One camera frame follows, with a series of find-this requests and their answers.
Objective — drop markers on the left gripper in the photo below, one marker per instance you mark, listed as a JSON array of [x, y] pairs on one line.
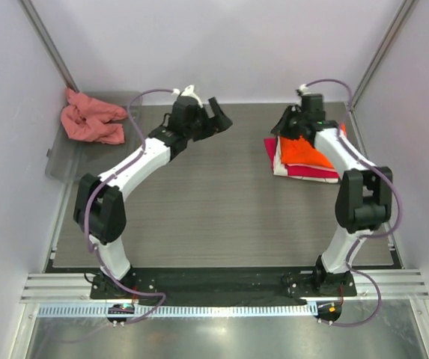
[[221, 122]]

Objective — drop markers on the magenta folded t shirt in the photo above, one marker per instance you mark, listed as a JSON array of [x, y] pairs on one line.
[[270, 147]]

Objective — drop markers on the frame post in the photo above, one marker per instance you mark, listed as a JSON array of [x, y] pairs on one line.
[[401, 16], [45, 38]]

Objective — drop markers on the slotted cable duct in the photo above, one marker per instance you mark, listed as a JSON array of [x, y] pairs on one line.
[[94, 310]]

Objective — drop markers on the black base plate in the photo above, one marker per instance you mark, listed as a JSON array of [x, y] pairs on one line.
[[237, 285]]

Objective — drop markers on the clear grey plastic bin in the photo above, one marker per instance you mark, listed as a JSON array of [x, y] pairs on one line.
[[69, 160]]

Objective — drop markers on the left frame post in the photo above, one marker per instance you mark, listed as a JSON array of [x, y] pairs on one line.
[[45, 38]]

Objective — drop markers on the right frame post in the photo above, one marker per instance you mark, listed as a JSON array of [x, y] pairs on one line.
[[401, 16]]

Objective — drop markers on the salmon pink crumpled t shirt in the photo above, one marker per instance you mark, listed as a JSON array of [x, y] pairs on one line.
[[91, 120]]

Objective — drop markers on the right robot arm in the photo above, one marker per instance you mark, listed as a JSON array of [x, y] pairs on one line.
[[364, 200]]

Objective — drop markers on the orange t shirt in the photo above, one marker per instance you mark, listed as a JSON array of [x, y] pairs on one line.
[[300, 152]]

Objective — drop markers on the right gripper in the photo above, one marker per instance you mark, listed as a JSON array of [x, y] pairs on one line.
[[282, 129]]

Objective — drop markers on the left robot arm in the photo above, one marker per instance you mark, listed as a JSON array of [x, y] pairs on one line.
[[100, 201]]

